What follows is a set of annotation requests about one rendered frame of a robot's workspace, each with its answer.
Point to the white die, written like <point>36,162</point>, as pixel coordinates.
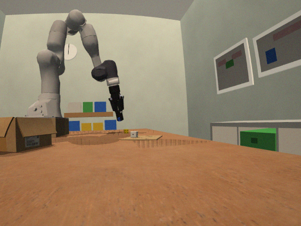
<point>134,133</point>

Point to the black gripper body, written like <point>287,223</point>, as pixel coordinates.
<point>115,91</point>

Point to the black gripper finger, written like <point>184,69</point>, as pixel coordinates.
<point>114,106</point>
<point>120,104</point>

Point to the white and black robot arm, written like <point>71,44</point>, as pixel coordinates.
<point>51,63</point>

